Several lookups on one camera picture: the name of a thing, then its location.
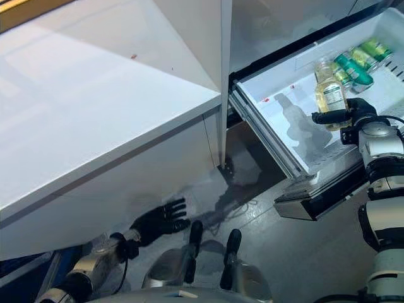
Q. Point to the clear bottle yellow drink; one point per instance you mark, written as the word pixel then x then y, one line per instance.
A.
pixel 329 94

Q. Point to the fridge body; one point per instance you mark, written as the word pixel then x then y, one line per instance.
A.
pixel 252 31

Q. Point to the white counter cabinet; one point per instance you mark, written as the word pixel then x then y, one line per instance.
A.
pixel 94 110

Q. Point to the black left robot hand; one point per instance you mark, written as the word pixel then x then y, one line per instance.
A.
pixel 154 222

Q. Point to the white fridge drawer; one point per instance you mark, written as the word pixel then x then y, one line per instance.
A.
pixel 277 132

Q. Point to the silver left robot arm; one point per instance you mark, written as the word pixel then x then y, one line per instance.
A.
pixel 91 262

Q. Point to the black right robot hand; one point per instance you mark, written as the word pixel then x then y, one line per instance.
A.
pixel 363 110

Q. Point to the robot right leg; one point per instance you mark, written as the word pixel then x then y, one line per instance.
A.
pixel 246 274

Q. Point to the blue box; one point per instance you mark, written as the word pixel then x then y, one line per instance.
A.
pixel 71 263

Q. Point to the grey robot torso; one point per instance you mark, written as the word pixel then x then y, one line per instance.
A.
pixel 205 298

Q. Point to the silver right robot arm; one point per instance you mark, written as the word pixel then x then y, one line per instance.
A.
pixel 378 142

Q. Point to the light green drink can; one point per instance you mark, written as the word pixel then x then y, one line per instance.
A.
pixel 377 50
pixel 360 58
pixel 342 77

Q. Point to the dark green drink can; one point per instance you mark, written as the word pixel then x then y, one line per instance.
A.
pixel 353 73

